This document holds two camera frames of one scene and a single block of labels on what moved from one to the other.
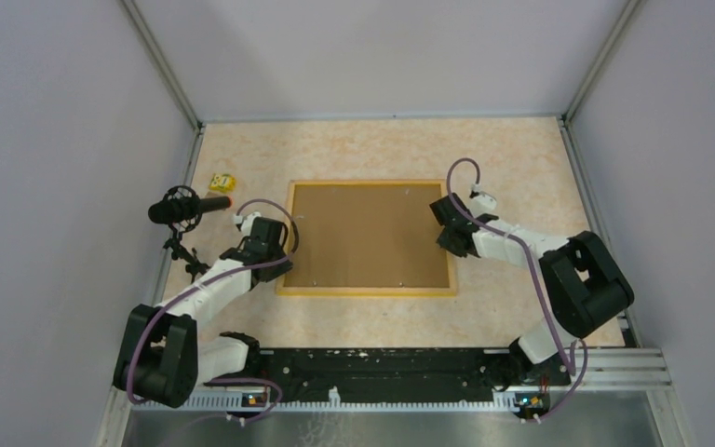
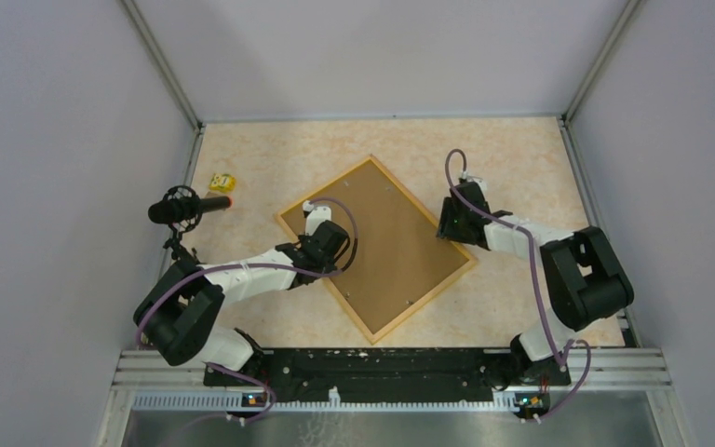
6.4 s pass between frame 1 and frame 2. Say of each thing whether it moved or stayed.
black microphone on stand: stayed
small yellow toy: stayed
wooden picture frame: moved
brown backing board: moved
